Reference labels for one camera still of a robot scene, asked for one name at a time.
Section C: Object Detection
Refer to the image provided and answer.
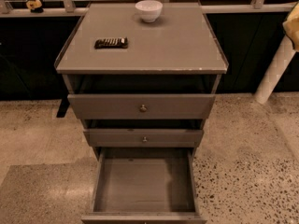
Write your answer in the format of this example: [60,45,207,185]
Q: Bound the brass middle drawer knob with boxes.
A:
[142,136,148,144]

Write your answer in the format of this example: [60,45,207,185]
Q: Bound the grey drawer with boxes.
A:
[83,129,204,147]
[68,94,215,119]
[81,147,206,224]

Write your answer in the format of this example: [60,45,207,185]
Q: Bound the grey top drawer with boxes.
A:
[68,94,215,119]

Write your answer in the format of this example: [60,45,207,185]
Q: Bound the brass drawer knob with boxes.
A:
[139,105,148,113]
[142,136,148,144]

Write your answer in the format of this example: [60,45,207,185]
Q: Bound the grey bottom drawer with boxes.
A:
[81,147,206,224]

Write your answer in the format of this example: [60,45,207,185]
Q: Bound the yellow sponge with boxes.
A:
[282,3,299,52]

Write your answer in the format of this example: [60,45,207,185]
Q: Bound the dark snack bar packet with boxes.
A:
[94,37,128,49]

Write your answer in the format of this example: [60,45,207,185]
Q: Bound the small yellow black object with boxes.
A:
[26,0,43,13]

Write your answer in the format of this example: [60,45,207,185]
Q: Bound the white diagonal pillar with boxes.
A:
[254,36,296,105]

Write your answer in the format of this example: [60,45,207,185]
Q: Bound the grey middle drawer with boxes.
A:
[83,129,204,147]

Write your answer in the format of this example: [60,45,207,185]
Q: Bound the metal railing frame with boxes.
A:
[0,0,299,19]

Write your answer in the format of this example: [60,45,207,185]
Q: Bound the white ceramic bowl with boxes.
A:
[135,0,163,22]

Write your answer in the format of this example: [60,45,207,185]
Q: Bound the grey drawer cabinet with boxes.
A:
[53,1,230,224]

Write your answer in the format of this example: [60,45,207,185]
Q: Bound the brass top drawer knob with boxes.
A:
[139,105,148,113]

